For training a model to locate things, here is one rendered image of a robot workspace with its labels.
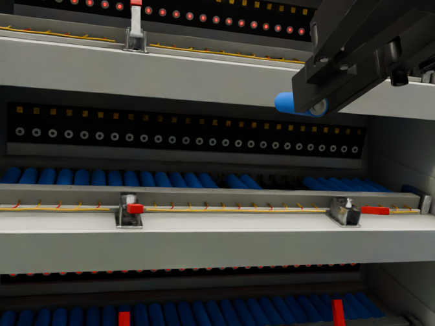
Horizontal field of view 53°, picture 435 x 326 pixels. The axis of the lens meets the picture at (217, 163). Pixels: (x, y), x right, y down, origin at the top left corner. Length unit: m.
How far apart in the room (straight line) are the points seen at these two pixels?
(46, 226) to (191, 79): 0.22
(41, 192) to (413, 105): 0.47
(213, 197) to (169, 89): 0.14
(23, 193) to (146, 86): 0.17
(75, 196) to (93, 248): 0.07
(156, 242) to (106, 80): 0.18
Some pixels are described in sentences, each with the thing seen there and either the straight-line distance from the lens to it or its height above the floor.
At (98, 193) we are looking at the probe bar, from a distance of 0.50.
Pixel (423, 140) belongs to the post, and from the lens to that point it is 0.71.
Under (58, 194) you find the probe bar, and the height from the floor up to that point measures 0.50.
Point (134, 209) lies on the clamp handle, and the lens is 0.40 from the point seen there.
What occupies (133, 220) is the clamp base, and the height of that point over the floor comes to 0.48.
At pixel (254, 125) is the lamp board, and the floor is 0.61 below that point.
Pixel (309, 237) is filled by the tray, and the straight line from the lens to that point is 0.53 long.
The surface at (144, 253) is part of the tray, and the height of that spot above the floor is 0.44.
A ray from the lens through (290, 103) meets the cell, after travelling 0.37.
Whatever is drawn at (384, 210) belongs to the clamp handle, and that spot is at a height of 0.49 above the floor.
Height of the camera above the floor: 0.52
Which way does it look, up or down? 2 degrees up
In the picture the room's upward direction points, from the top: 2 degrees clockwise
